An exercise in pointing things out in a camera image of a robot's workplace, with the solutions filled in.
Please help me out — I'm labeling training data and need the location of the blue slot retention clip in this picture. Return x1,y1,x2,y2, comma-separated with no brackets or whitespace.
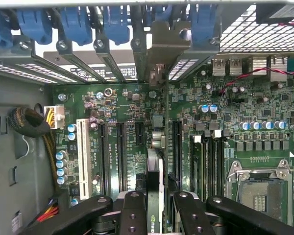
59,6,93,47
0,9,13,49
189,4,221,47
102,5,131,47
16,8,52,45

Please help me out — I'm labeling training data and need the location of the white PCI expansion slot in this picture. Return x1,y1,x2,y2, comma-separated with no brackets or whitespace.
76,118,90,201

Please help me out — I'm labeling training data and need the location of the white power connector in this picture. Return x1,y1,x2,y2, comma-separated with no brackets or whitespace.
43,104,66,130

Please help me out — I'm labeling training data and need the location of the CPU socket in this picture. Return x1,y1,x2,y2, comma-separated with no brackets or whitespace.
226,158,294,232

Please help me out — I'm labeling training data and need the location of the braided black power cable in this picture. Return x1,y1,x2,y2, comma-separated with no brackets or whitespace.
8,106,65,192

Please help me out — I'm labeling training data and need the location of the green motherboard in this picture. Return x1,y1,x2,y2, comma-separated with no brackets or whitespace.
51,55,294,235

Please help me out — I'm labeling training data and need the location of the short black expansion slot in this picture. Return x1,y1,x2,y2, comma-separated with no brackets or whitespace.
135,121,146,145

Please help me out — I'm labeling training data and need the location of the open black PC case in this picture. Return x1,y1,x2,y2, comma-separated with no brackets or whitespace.
0,0,294,235

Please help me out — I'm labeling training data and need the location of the red yellow wire bundle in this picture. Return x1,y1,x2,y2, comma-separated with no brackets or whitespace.
36,197,60,223

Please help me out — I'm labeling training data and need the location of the red black twisted wire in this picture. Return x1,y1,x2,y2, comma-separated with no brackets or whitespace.
220,67,294,96

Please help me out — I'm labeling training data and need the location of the long black expansion slot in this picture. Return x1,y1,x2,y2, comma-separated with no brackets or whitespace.
98,121,111,197
116,121,128,194

